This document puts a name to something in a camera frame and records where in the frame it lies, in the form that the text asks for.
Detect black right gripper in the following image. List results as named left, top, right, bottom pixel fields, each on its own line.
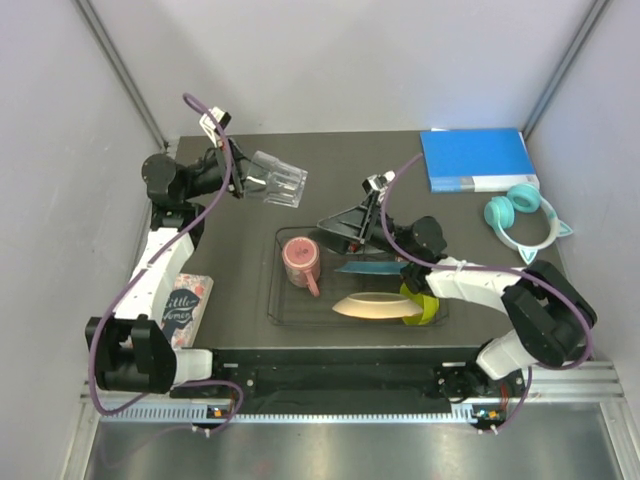
left=309, top=190, right=418, bottom=262

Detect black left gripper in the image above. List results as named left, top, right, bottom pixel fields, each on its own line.
left=181, top=137, right=286, bottom=201

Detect clear glass cup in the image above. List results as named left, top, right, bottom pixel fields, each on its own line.
left=243, top=151, right=308, bottom=208

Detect teal scalloped plate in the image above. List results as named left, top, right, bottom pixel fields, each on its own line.
left=336, top=261, right=408, bottom=276

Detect pink mug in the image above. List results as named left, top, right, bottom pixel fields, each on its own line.
left=281, top=236, right=321, bottom=297

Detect black wire dish rack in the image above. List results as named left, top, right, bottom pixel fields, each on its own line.
left=267, top=224, right=451, bottom=329

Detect beige floral plate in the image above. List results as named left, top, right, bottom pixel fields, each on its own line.
left=332, top=292, right=421, bottom=320

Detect lime green bowl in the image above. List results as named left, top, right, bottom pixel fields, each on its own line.
left=399, top=284, right=440, bottom=326

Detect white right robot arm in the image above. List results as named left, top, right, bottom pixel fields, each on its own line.
left=316, top=193, right=597, bottom=396

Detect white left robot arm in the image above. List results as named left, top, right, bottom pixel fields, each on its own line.
left=85, top=140, right=246, bottom=397

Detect teal cat-ear headphones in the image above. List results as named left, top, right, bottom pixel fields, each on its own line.
left=483, top=183, right=573, bottom=265

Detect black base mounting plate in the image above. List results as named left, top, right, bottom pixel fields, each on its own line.
left=169, top=347, right=526, bottom=401

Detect Little Women book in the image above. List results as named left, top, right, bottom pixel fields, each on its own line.
left=161, top=273, right=214, bottom=349

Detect blue clip file folder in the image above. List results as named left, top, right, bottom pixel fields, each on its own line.
left=420, top=128, right=540, bottom=193

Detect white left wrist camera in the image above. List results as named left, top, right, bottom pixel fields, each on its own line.
left=198, top=105, right=234, bottom=136

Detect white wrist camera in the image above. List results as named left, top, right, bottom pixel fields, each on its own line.
left=198, top=105, right=234, bottom=136
left=362, top=171, right=395, bottom=194

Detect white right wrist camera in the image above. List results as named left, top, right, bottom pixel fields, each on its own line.
left=362, top=171, right=395, bottom=194

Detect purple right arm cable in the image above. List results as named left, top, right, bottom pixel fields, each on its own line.
left=380, top=152, right=597, bottom=434

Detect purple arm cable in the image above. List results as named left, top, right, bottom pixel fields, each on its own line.
left=380, top=152, right=597, bottom=434
left=87, top=92, right=245, bottom=434

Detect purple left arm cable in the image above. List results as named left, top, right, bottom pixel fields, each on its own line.
left=87, top=92, right=245, bottom=434

